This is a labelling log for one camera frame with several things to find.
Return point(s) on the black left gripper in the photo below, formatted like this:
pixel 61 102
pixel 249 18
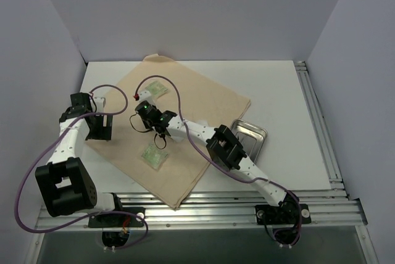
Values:
pixel 100 126

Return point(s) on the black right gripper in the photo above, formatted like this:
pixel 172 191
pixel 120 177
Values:
pixel 159 131

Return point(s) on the green gauze packet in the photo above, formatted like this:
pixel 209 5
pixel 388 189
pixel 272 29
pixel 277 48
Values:
pixel 156 89
pixel 153 156

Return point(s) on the steel instrument tray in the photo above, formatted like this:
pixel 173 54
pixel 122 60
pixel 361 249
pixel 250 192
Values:
pixel 251 137

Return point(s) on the white gauze pad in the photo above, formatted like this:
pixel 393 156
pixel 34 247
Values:
pixel 202 122

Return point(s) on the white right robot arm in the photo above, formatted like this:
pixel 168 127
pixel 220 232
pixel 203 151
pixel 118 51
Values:
pixel 221 148

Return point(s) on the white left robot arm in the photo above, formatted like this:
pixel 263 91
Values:
pixel 64 182

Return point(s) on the beige cloth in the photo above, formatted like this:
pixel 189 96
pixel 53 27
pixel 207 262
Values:
pixel 194 95

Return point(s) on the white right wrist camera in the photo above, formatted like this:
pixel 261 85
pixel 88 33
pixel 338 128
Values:
pixel 143 95

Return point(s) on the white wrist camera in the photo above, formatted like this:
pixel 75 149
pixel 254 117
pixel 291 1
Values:
pixel 97 103
pixel 143 95

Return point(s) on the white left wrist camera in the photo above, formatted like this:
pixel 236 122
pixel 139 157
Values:
pixel 97 103

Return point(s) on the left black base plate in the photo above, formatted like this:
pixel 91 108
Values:
pixel 118 220

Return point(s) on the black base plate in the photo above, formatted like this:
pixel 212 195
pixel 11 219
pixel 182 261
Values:
pixel 118 220
pixel 285 215

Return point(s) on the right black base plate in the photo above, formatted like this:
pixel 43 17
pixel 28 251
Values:
pixel 285 215

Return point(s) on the aluminium rail frame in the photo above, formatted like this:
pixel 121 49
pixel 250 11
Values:
pixel 218 202

